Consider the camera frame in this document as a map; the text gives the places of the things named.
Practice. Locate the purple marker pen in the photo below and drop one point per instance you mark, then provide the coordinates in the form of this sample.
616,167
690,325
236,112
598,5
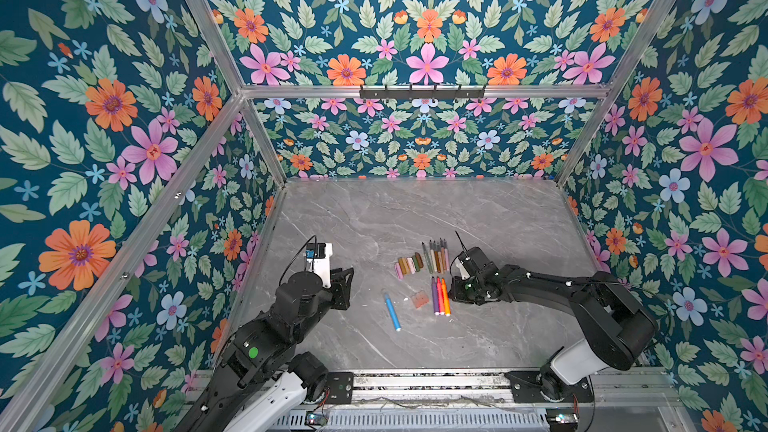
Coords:
434,296

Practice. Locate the red marker pen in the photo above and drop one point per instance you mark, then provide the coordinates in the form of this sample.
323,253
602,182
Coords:
439,293

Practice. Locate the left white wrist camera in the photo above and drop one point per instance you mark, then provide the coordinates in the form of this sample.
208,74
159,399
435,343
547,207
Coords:
318,260

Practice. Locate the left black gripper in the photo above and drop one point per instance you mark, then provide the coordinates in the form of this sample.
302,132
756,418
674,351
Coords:
342,282

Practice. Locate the black hook bar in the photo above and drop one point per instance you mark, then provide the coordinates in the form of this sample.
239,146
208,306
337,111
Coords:
421,92

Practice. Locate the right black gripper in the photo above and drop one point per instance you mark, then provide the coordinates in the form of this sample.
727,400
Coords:
455,291

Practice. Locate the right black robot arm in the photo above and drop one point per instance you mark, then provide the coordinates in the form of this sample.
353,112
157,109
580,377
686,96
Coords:
615,325

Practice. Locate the white vented cable duct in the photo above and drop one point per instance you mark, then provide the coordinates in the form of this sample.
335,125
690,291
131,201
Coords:
417,420

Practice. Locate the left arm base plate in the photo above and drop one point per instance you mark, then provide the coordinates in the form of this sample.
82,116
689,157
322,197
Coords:
336,388

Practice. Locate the ochre pen cap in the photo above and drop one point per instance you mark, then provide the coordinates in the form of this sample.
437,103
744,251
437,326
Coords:
403,266

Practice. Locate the ochre brown marker pen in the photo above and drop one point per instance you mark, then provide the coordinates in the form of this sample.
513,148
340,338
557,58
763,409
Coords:
442,256

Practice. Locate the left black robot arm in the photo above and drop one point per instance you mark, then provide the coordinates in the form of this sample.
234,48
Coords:
260,376

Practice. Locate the aluminium front rail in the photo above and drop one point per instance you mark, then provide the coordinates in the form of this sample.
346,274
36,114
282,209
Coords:
487,387

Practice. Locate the orange marker pen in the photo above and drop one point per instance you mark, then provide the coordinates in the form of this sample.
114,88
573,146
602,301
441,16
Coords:
445,298

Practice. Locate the dark green brown marker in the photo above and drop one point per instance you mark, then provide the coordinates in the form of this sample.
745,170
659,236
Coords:
427,258

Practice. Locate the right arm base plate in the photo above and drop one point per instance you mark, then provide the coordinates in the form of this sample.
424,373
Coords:
531,386

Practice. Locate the blue marker pen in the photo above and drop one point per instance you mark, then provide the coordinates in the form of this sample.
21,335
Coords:
392,312

